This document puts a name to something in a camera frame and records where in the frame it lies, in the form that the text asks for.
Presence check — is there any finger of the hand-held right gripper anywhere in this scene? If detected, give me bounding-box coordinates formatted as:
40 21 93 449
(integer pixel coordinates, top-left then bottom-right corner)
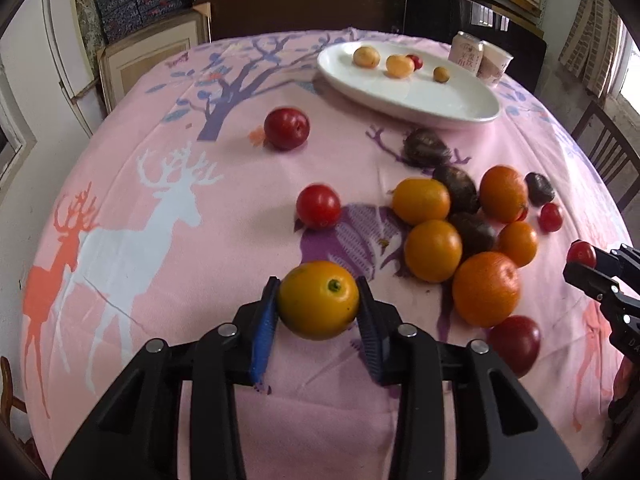
595 245 640 281
563 261 621 302

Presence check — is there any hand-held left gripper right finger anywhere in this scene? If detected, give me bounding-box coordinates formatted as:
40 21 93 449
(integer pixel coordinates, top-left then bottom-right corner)
356 277 583 480

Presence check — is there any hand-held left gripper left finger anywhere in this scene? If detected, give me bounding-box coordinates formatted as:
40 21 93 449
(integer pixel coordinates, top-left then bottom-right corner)
52 276 281 480

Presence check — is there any dark red plum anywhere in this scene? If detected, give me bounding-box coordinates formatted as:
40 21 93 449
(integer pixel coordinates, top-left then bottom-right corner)
487 316 542 378
264 107 311 151

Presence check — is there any deep orange tangerine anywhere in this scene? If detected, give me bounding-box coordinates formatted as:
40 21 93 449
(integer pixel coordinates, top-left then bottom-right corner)
479 165 529 224
452 252 521 328

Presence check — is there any white oval plate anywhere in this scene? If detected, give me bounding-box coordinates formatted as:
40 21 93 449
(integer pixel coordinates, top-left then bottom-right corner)
316 40 502 125

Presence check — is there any pink deer print tablecloth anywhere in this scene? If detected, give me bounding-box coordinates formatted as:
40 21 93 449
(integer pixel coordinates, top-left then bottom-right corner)
20 27 631 480

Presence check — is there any dark wooden chair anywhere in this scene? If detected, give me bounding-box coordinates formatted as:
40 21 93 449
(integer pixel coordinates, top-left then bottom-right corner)
570 100 640 201

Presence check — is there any brick pattern sheet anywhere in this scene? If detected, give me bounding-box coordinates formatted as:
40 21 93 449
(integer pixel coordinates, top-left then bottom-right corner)
557 0 626 96

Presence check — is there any white paper cup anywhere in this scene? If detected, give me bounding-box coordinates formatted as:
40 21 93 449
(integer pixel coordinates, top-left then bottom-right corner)
476 41 515 86

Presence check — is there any pink drink can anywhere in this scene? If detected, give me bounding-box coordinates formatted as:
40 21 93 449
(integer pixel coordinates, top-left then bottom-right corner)
448 31 485 73

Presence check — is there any reddish wooden chair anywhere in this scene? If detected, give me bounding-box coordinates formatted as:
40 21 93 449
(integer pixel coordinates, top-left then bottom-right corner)
0 355 31 441

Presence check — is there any pale yellow round fruit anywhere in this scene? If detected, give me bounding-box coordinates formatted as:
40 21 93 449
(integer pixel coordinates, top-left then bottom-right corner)
385 55 416 80
352 46 380 68

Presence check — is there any black board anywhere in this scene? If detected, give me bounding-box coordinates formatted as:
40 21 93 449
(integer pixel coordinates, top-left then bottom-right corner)
402 0 546 96

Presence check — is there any brown board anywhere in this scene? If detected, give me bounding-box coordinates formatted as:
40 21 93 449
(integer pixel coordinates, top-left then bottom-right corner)
207 0 406 43

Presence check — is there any white door panel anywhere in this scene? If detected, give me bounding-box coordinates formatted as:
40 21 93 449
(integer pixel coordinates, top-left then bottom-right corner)
42 0 106 136

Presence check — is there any stack of blue patterned boxes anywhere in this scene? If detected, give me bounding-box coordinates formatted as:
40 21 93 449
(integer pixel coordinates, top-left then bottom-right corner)
95 0 193 43

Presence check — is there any wooden picture frame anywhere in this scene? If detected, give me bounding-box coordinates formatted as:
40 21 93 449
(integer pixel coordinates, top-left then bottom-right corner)
98 10 208 116

